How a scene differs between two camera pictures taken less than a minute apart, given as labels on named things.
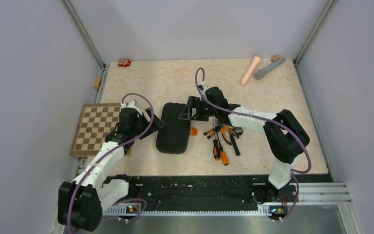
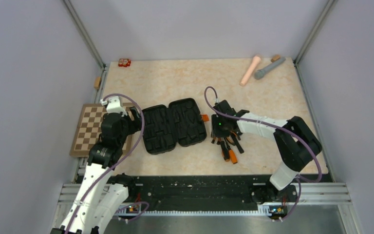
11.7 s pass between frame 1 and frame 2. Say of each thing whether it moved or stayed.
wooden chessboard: stayed
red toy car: stayed
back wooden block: stayed
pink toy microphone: stayed
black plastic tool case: moved
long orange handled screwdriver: moved
